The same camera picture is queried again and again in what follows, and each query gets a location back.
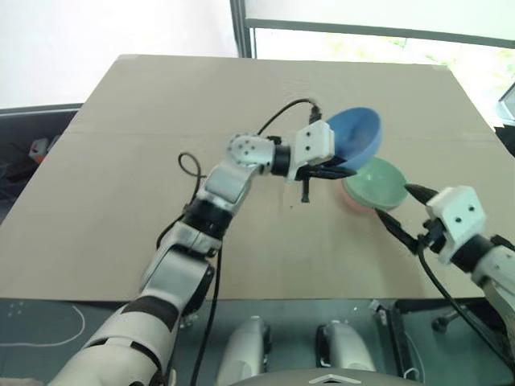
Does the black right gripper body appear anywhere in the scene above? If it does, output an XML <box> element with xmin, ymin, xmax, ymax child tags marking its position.
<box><xmin>417</xmin><ymin>218</ymin><xmax>447</xmax><ymax>255</ymax></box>

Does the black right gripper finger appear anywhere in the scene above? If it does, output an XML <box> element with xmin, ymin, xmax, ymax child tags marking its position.
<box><xmin>375</xmin><ymin>208</ymin><xmax>422</xmax><ymax>256</ymax></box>
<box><xmin>403</xmin><ymin>183</ymin><xmax>439</xmax><ymax>211</ymax></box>

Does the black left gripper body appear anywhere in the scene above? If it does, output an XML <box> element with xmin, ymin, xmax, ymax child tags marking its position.
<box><xmin>296</xmin><ymin>162</ymin><xmax>325</xmax><ymax>204</ymax></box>

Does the blue bowl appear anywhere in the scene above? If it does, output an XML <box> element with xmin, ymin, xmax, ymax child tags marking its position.
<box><xmin>324</xmin><ymin>106</ymin><xmax>384</xmax><ymax>170</ymax></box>

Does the pink bowl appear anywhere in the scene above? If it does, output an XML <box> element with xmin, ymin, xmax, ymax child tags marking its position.
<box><xmin>336</xmin><ymin>187</ymin><xmax>376</xmax><ymax>217</ymax></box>

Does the green bowl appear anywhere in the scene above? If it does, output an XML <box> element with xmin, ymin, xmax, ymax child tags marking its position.
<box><xmin>342</xmin><ymin>156</ymin><xmax>408</xmax><ymax>211</ymax></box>

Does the black office chair caster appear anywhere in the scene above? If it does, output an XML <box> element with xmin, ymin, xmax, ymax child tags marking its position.
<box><xmin>431</xmin><ymin>311</ymin><xmax>462</xmax><ymax>333</ymax></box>

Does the silver right robot leg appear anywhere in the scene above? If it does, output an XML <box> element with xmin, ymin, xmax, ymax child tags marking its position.
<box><xmin>315</xmin><ymin>320</ymin><xmax>377</xmax><ymax>373</ymax></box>

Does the silver robot leg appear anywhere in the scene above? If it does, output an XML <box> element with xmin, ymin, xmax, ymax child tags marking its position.
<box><xmin>216</xmin><ymin>316</ymin><xmax>272</xmax><ymax>386</ymax></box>
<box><xmin>315</xmin><ymin>320</ymin><xmax>377</xmax><ymax>373</ymax></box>

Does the brown cardboard table cover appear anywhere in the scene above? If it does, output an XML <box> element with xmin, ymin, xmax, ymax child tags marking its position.
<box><xmin>0</xmin><ymin>54</ymin><xmax>515</xmax><ymax>302</ymax></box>

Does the dark robot torso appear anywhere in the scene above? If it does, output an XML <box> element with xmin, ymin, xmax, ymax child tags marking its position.
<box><xmin>227</xmin><ymin>368</ymin><xmax>428</xmax><ymax>386</ymax></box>

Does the silver left robot leg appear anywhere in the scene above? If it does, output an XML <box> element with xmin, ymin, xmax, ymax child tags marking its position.
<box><xmin>216</xmin><ymin>316</ymin><xmax>272</xmax><ymax>386</ymax></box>

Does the orange and white device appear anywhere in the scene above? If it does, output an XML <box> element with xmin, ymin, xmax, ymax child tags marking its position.
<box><xmin>28</xmin><ymin>138</ymin><xmax>51</xmax><ymax>162</ymax></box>

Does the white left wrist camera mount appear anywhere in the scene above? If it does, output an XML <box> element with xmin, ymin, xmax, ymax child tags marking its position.
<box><xmin>286</xmin><ymin>119</ymin><xmax>336</xmax><ymax>183</ymax></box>

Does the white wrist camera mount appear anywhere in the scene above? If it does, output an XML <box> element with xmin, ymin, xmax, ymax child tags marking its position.
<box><xmin>425</xmin><ymin>186</ymin><xmax>487</xmax><ymax>265</ymax></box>
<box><xmin>286</xmin><ymin>119</ymin><xmax>336</xmax><ymax>183</ymax></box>

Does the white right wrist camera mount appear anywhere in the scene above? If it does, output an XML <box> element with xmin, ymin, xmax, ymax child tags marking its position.
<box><xmin>425</xmin><ymin>186</ymin><xmax>487</xmax><ymax>265</ymax></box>

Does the dark table leg frame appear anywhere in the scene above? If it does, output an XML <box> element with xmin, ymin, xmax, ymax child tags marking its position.
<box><xmin>370</xmin><ymin>298</ymin><xmax>427</xmax><ymax>381</ymax></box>

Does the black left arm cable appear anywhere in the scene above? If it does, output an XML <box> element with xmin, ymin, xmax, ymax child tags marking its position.
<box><xmin>178</xmin><ymin>98</ymin><xmax>324</xmax><ymax>386</ymax></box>

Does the grey window frame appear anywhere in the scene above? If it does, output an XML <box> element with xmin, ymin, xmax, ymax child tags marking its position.
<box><xmin>229</xmin><ymin>0</ymin><xmax>515</xmax><ymax>60</ymax></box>

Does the white cord on floor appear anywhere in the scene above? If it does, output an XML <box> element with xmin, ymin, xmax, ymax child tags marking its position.
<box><xmin>0</xmin><ymin>304</ymin><xmax>86</xmax><ymax>347</ymax></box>

